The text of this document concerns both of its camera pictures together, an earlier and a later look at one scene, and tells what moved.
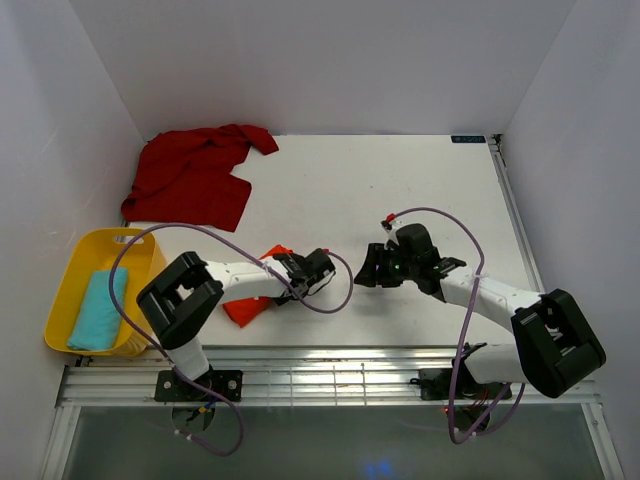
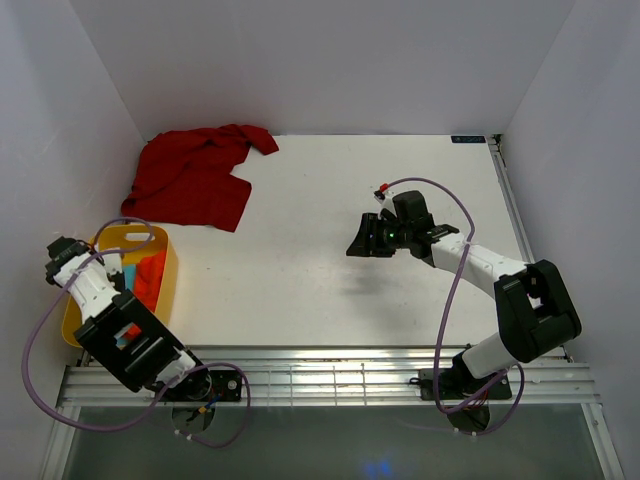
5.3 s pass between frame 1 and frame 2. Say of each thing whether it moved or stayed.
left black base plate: stayed
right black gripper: moved
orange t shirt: moved
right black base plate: stayed
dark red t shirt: stayed
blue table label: stayed
